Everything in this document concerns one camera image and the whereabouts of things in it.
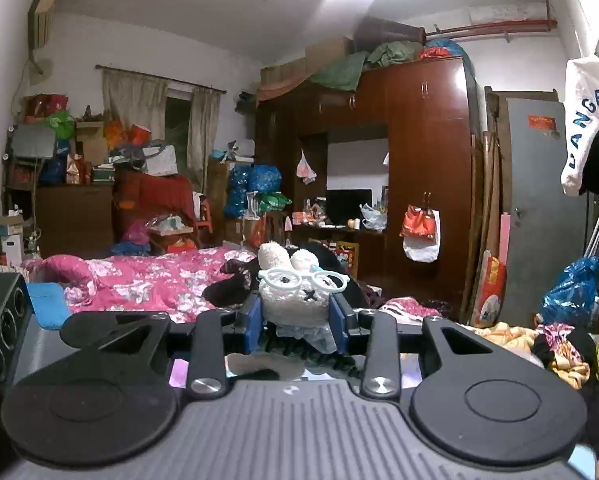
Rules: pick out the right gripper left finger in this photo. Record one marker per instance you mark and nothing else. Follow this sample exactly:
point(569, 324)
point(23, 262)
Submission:
point(216, 335)

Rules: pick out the orange white hanging bag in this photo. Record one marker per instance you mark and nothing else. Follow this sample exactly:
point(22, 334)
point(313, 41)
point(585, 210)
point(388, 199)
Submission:
point(421, 234)

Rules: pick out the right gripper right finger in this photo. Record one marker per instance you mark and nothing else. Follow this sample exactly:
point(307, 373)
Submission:
point(376, 338)

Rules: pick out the brown wooden wardrobe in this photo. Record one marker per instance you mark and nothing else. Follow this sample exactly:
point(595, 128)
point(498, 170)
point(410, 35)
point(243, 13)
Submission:
point(418, 121)

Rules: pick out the white plush bunny toy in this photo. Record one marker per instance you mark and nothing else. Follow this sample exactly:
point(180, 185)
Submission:
point(295, 293)

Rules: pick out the grey metal door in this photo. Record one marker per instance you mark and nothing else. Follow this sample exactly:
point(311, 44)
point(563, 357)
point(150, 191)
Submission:
point(547, 227)

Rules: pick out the white black hanging jacket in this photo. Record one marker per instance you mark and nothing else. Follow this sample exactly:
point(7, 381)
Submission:
point(581, 107)

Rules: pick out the pink floral blanket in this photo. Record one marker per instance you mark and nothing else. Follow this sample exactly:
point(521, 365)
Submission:
point(171, 283)

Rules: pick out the blue plastic garbage bag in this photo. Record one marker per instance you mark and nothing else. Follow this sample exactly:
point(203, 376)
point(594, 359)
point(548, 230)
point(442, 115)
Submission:
point(572, 300)

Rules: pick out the beige window curtains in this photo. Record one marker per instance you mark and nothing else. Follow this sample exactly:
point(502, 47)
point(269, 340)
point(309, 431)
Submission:
point(137, 99)

